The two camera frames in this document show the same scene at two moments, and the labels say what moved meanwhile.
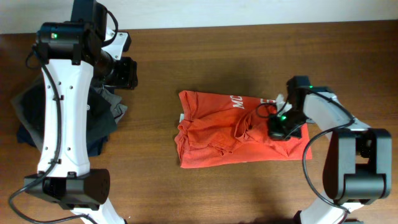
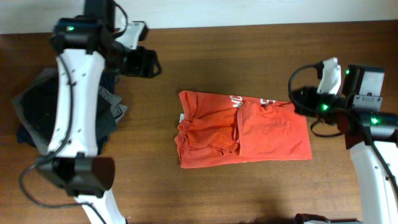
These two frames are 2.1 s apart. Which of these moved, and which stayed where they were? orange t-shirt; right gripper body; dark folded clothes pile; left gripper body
Moved: right gripper body; left gripper body
Stayed: dark folded clothes pile; orange t-shirt
